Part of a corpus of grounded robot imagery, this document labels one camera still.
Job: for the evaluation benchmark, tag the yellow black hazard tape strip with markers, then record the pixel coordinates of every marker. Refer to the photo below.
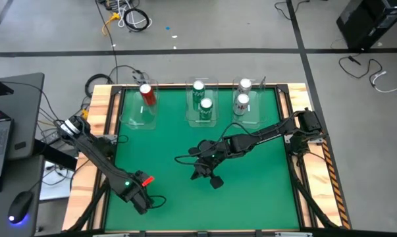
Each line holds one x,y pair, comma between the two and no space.
334,184

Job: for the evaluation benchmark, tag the black support bar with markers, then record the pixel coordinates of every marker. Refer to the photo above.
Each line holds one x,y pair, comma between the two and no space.
53,154

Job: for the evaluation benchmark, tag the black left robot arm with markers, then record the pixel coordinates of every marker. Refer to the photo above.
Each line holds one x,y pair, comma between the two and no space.
96,156

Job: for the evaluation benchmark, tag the black computer mouse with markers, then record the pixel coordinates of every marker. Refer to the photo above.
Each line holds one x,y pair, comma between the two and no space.
20,207

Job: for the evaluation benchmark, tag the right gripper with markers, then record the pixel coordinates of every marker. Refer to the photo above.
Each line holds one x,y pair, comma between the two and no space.
205,166

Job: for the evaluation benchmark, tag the black computer tower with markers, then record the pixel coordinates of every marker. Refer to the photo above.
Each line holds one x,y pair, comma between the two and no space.
372,23

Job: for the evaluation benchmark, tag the red Coke can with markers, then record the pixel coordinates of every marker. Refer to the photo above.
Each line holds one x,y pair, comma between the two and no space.
148,97

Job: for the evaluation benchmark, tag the grey metal bracket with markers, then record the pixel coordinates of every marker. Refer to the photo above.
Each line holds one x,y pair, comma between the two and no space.
111,235
293,234

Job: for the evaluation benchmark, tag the grey metal rod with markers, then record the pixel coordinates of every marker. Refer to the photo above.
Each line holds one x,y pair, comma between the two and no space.
262,82

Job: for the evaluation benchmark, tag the small black rectangular device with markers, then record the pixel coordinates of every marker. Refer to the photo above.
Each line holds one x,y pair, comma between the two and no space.
20,145

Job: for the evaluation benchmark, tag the white paper sheet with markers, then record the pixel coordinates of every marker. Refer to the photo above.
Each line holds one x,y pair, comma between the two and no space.
58,187

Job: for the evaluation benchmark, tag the red left wrist camera mount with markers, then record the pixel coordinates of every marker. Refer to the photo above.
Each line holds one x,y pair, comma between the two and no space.
148,181

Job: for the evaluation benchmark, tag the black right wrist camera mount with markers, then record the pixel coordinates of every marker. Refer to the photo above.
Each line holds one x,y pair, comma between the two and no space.
216,182

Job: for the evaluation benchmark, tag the black table-level camera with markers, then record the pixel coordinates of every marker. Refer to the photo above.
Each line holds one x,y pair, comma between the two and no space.
202,234

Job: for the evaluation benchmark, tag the black power adapter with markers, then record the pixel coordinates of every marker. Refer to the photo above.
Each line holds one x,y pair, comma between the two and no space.
55,136

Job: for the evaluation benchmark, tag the silver Diet Coke can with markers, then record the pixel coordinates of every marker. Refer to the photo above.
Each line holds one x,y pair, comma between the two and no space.
245,84
240,107

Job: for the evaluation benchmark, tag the green Sprite can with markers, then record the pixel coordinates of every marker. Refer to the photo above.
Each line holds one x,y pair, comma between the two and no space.
198,93
205,112

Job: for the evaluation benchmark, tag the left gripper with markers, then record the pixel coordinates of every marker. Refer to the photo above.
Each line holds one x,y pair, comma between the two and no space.
141,197

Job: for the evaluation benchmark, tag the clear plastic bin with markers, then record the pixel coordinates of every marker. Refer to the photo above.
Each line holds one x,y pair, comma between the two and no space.
191,112
257,115
132,115

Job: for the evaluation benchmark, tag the green table mat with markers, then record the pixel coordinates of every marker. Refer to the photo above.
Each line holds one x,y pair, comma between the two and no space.
201,210

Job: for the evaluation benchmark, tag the grey rounded side table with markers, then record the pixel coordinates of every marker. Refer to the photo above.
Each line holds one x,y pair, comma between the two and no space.
27,108

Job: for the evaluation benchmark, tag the grey metal clamp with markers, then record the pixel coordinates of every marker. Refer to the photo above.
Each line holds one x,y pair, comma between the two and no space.
141,80

